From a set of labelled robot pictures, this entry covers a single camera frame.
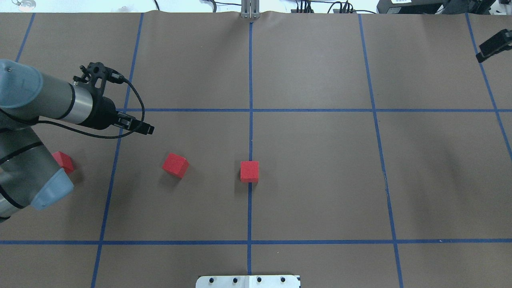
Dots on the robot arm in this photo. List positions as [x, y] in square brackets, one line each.
[30, 175]

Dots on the white pillar base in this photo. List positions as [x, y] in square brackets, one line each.
[249, 281]

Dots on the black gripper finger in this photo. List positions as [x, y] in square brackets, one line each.
[501, 41]

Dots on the black box with label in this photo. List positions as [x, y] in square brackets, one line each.
[409, 6]

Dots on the red block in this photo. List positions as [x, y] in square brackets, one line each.
[175, 165]
[249, 172]
[64, 161]

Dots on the aluminium frame post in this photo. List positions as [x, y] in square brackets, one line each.
[250, 9]

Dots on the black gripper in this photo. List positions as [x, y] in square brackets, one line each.
[104, 114]

